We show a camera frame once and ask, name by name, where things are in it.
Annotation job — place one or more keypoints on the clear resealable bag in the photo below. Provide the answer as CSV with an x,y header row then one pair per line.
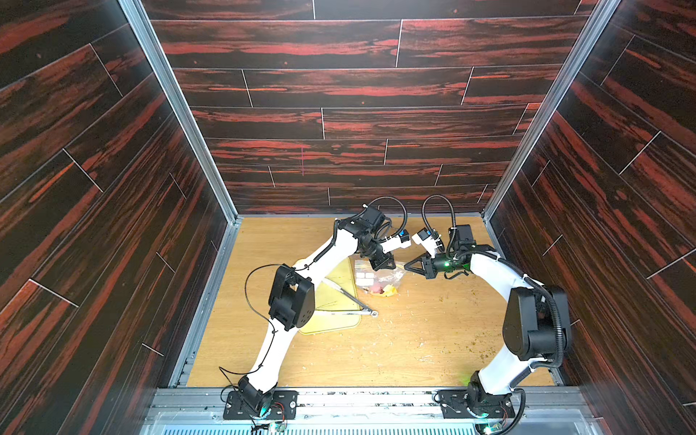
x,y
382,283

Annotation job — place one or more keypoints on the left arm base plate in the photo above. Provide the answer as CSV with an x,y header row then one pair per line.
x,y
278,405

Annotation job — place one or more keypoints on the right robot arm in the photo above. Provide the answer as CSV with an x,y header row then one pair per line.
x,y
536,328

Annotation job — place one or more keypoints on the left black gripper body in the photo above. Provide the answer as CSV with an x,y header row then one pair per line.
x,y
372,253

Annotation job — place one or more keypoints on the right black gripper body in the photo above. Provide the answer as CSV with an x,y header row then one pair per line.
x,y
430,265

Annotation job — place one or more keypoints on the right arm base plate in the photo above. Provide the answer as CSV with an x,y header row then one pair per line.
x,y
456,404

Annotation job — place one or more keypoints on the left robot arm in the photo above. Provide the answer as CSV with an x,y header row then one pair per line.
x,y
292,296

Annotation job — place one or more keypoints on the metal tongs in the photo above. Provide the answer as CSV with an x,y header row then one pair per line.
x,y
335,300

